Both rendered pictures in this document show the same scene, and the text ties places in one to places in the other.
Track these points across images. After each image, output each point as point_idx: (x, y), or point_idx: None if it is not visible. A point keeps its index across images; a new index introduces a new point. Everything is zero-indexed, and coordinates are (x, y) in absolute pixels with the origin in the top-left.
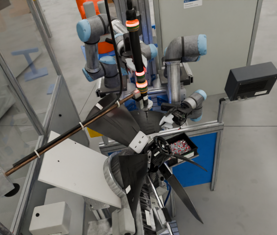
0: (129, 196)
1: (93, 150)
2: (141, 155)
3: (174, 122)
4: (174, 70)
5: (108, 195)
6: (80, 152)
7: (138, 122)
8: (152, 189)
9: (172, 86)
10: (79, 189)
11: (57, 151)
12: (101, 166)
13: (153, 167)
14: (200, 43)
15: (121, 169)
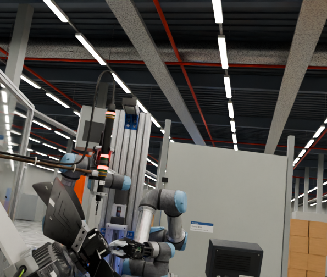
0: (49, 207)
1: (21, 237)
2: (76, 210)
3: (127, 255)
4: (145, 216)
5: (16, 261)
6: (9, 223)
7: None
8: (71, 272)
9: (138, 232)
10: None
11: None
12: (21, 248)
13: (82, 260)
14: (177, 194)
15: (54, 184)
